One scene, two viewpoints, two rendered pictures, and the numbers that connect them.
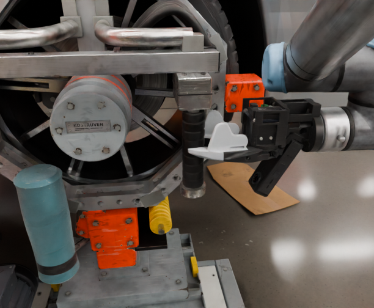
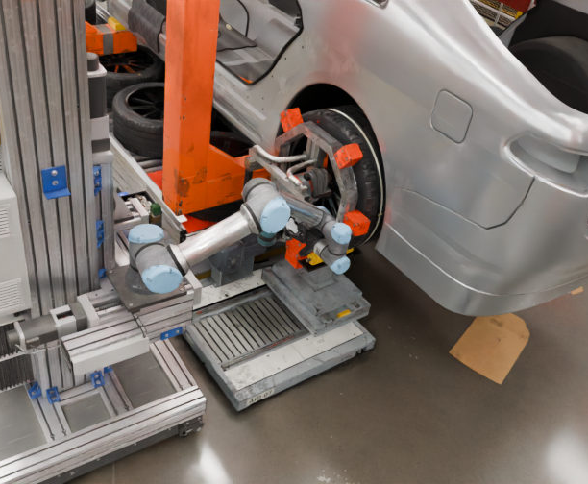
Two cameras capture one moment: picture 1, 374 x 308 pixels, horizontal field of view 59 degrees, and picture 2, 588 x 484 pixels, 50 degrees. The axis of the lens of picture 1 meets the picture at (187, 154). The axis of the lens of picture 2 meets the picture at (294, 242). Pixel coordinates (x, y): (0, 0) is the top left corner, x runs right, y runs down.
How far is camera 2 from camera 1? 2.39 m
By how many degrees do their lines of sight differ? 48
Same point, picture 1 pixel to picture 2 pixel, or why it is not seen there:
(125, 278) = (306, 282)
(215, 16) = (363, 182)
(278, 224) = (453, 374)
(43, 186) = not seen: hidden behind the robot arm
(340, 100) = (410, 268)
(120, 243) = (294, 253)
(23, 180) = not seen: hidden behind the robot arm
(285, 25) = (392, 207)
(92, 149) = not seen: hidden behind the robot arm
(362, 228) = (503, 438)
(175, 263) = (330, 300)
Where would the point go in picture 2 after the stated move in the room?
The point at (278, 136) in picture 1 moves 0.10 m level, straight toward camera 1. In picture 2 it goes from (303, 235) to (279, 235)
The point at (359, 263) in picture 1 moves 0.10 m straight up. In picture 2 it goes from (448, 433) to (454, 420)
